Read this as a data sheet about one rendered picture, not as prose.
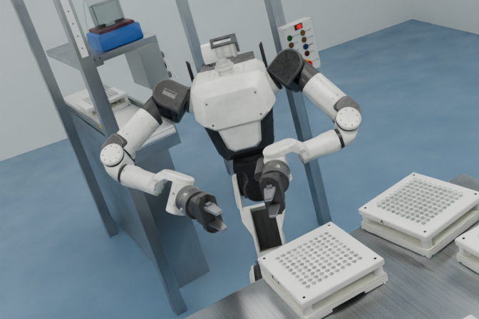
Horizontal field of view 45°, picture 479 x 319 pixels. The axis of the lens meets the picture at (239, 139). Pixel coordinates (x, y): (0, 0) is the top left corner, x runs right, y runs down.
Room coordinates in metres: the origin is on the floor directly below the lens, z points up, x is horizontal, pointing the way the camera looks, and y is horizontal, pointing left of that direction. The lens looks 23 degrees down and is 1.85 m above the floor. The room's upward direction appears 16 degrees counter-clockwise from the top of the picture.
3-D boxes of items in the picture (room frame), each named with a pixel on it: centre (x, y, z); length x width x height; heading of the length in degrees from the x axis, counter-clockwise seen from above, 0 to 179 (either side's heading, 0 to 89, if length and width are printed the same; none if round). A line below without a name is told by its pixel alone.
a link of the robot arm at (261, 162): (1.62, -0.08, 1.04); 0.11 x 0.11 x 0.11; 76
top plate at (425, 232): (1.39, -0.44, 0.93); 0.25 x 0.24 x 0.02; 118
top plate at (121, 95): (3.22, 0.70, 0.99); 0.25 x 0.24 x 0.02; 115
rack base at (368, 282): (1.27, -0.11, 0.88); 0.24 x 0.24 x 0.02; 19
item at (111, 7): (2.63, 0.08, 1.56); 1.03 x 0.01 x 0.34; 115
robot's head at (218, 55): (1.88, -0.01, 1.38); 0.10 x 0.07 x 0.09; 84
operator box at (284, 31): (2.83, -0.42, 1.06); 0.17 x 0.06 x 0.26; 115
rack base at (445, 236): (1.39, -0.44, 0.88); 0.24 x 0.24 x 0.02; 28
